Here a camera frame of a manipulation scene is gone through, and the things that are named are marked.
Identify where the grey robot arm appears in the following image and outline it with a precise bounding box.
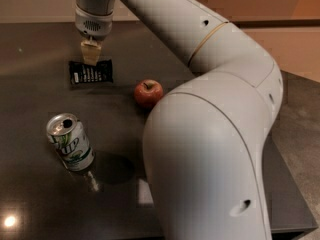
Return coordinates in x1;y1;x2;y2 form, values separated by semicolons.
76;0;283;240

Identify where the black rxbar chocolate wrapper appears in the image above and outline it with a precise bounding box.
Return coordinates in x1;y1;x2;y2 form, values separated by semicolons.
69;60;113;85

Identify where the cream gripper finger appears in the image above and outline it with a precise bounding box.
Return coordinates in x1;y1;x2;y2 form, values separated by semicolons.
81;39;102;66

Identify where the green white soda can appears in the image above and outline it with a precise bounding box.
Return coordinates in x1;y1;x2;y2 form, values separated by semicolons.
46;113;95;172

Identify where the red apple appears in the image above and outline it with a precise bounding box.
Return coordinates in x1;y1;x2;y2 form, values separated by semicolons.
134;79;163;109

